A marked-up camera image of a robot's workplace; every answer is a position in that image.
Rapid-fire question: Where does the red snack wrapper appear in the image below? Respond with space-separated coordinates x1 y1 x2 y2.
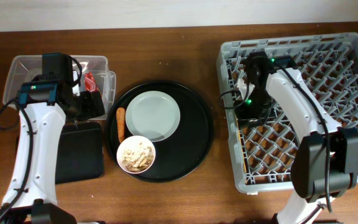
84 72 100 93

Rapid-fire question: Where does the wooden chopstick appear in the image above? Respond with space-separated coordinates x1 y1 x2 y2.
237 130 247 174

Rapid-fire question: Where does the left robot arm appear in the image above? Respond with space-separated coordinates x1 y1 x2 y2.
0 72 82 223

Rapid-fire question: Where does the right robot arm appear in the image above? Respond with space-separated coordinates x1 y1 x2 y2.
235 52 358 223

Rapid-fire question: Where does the grey dishwasher rack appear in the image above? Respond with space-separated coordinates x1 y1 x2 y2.
216 32 358 194

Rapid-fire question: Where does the clear plastic bin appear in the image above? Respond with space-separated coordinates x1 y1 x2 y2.
2 55 116 113

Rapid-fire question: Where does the orange carrot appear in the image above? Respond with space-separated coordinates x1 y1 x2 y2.
116 108 126 143

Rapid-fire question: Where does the black rectangular tray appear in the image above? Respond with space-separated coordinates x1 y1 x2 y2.
14 121 105 184

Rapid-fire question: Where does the grey plate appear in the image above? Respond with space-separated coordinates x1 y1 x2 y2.
126 91 181 142

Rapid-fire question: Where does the white bowl with food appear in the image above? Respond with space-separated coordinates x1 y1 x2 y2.
116 136 156 174

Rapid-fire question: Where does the round black tray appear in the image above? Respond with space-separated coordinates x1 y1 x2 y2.
104 80 214 183

